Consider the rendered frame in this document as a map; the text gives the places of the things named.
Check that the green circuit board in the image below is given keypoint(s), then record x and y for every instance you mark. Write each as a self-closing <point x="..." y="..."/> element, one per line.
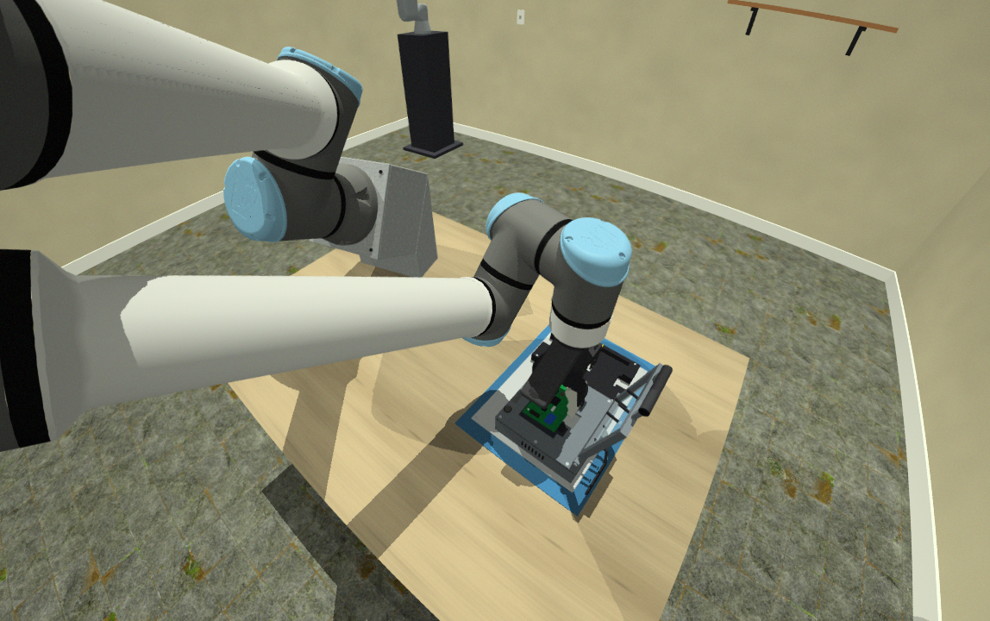
<point x="553" y="416"/>

